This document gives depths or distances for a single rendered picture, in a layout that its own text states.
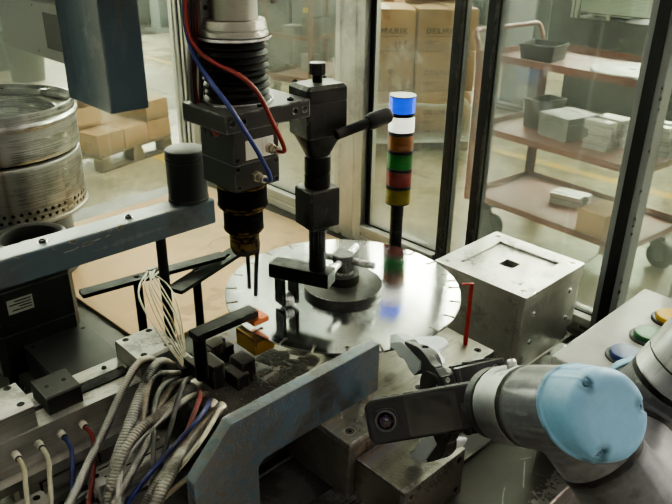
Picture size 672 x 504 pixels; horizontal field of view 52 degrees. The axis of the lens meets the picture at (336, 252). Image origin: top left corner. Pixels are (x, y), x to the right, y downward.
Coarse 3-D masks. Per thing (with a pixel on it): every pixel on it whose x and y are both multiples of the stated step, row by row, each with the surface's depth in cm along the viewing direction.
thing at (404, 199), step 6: (390, 192) 121; (396, 192) 121; (402, 192) 121; (408, 192) 121; (390, 198) 121; (396, 198) 121; (402, 198) 121; (408, 198) 122; (390, 204) 122; (396, 204) 121; (402, 204) 121; (408, 204) 122
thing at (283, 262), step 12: (312, 240) 87; (324, 240) 87; (312, 252) 87; (324, 252) 88; (276, 264) 90; (288, 264) 90; (300, 264) 90; (312, 264) 88; (324, 264) 88; (276, 276) 91; (288, 276) 90; (300, 276) 89; (312, 276) 89; (324, 276) 88; (276, 288) 92; (288, 288) 94; (324, 288) 89; (276, 300) 93
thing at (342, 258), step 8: (352, 248) 98; (328, 256) 97; (336, 256) 95; (344, 256) 95; (352, 256) 95; (336, 264) 94; (344, 264) 95; (352, 264) 96; (360, 264) 95; (368, 264) 94; (376, 264) 95; (336, 272) 96; (344, 272) 96; (352, 272) 97
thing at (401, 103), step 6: (390, 96) 115; (396, 96) 114; (402, 96) 114; (408, 96) 114; (414, 96) 114; (390, 102) 115; (396, 102) 114; (402, 102) 114; (408, 102) 114; (414, 102) 115; (390, 108) 116; (396, 108) 114; (402, 108) 114; (408, 108) 114; (414, 108) 115; (396, 114) 115; (402, 114) 115; (408, 114) 115
